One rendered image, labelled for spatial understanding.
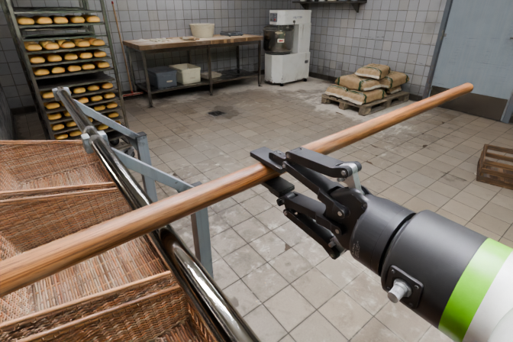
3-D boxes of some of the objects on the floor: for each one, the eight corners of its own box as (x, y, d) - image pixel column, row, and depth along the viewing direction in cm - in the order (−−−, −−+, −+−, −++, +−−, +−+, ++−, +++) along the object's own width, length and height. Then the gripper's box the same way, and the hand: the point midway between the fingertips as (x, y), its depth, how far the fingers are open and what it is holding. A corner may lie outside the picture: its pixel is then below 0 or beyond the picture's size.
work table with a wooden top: (149, 108, 452) (139, 45, 413) (132, 96, 509) (122, 40, 470) (262, 86, 573) (263, 36, 534) (239, 79, 630) (237, 33, 591)
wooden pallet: (364, 116, 420) (366, 106, 413) (321, 102, 476) (321, 94, 470) (408, 101, 485) (410, 92, 479) (365, 91, 542) (366, 82, 536)
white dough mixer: (275, 88, 556) (277, 10, 498) (256, 82, 598) (256, 10, 540) (310, 82, 607) (315, 10, 549) (289, 76, 648) (293, 9, 591)
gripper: (398, 193, 25) (235, 118, 42) (368, 320, 32) (239, 212, 49) (439, 166, 29) (275, 108, 46) (404, 283, 36) (273, 195, 53)
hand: (271, 169), depth 45 cm, fingers closed on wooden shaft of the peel, 3 cm apart
